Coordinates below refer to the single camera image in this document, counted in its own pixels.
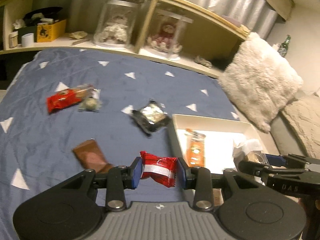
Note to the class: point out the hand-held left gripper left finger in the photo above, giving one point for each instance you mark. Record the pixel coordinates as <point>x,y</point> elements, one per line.
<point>136,172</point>

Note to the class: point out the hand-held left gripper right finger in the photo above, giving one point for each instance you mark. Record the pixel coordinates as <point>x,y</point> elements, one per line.
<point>182,172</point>

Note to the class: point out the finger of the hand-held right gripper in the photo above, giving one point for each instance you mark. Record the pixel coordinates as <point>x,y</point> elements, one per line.
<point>276,160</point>
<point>255,167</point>

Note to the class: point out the clear round pastry packet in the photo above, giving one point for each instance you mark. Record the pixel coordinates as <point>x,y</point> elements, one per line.
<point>250,150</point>

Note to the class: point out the small red candy packet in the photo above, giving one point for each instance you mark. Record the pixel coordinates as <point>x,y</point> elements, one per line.
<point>157,168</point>

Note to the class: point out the orange snack packet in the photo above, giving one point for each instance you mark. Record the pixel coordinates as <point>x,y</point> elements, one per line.
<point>196,147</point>

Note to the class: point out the white shallow cardboard box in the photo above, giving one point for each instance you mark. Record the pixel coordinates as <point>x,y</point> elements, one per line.
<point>225,135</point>

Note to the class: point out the brown snack packet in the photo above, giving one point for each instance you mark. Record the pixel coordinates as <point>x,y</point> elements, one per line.
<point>91,158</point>

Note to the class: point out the black snack packet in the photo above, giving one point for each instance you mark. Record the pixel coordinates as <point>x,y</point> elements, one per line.
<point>150,116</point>

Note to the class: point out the clear round cookie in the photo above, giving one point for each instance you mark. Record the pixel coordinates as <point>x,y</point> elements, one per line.
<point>90,104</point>

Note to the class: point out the long red snack packet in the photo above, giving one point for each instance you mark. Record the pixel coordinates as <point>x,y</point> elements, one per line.
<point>63,100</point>

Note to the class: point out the grey sofa cushion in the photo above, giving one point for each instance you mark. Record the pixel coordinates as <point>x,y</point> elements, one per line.
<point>282,127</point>

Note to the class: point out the beige knit pillow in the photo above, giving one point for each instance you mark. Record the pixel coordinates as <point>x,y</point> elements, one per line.
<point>305,122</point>

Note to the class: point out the fluffy white pillow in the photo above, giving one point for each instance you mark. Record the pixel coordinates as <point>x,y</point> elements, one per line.
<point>260,80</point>

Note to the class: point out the blue quilted blanket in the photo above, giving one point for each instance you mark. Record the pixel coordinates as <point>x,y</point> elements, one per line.
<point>112,85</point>

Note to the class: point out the beige lace ornament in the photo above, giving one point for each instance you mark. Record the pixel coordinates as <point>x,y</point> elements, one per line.
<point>203,61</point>

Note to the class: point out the tall green beer bottle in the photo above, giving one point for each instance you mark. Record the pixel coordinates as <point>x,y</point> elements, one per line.
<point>285,45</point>

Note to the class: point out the wooden shelf unit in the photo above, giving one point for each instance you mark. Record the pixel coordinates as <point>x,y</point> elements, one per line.
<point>207,37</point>

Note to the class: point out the pink dress doll case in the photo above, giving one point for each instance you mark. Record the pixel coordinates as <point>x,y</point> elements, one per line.
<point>167,33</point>

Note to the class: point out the wooden stick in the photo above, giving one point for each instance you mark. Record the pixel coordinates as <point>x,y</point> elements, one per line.
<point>80,41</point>

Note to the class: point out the pink flat box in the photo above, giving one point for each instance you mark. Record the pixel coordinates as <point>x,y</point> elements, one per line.
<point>232,20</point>

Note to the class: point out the white dress doll case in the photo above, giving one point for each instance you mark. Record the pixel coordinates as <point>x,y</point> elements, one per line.
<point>115,25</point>

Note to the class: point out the seashell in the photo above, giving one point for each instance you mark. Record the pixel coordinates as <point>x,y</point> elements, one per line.
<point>78,35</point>

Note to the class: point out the yellow cardboard box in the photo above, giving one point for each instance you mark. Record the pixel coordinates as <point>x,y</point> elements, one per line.
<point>51,31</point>

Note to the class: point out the silver curtain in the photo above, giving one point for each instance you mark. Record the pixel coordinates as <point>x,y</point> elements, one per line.
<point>225,2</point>

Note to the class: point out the white cup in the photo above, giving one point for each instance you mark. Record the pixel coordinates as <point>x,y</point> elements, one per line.
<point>27,40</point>

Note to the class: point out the small white-lid jar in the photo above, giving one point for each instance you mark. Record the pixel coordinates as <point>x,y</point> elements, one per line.
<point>14,40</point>

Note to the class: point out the black storage container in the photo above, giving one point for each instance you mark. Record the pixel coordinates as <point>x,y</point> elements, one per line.
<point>42,15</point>

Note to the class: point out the white paper flower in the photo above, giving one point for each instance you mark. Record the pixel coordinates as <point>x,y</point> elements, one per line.
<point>18,24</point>

